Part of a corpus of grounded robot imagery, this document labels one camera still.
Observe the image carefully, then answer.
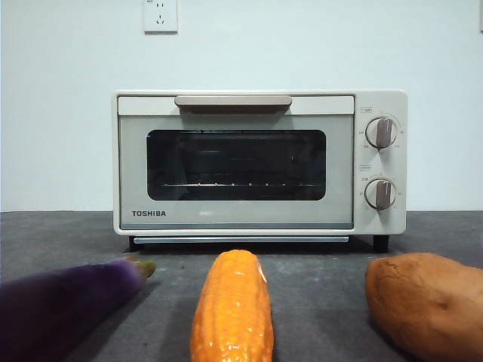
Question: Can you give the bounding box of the glass oven door with handle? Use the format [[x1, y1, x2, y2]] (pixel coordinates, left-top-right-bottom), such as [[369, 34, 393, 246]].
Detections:
[[117, 94, 355, 230]]

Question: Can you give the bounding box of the orange corn cob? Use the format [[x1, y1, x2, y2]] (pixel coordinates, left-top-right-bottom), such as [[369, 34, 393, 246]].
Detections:
[[189, 249, 275, 362]]

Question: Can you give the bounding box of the purple eggplant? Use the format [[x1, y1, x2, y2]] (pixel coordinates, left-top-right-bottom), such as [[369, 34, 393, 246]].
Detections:
[[0, 257, 157, 362]]

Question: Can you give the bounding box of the silver oven crumb tray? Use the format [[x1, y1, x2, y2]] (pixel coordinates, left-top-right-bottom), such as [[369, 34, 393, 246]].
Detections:
[[132, 236, 350, 244]]

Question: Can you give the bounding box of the cream oven knob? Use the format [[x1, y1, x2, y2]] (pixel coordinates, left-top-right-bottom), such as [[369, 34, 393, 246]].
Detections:
[[365, 117, 398, 149], [365, 178, 397, 210]]

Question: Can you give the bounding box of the cream Toshiba toaster oven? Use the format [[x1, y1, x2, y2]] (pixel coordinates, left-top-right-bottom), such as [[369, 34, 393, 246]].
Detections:
[[111, 89, 408, 253]]

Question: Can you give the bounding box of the brown sweet potato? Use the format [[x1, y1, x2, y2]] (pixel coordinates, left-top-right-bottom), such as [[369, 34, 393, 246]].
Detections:
[[365, 253, 483, 362]]

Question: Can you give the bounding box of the metal oven wire rack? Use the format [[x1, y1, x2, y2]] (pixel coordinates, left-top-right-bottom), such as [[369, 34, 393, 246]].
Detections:
[[156, 182, 316, 189]]

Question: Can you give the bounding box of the white wall socket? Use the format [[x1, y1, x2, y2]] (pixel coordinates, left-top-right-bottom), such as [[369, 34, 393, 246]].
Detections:
[[143, 0, 179, 35]]

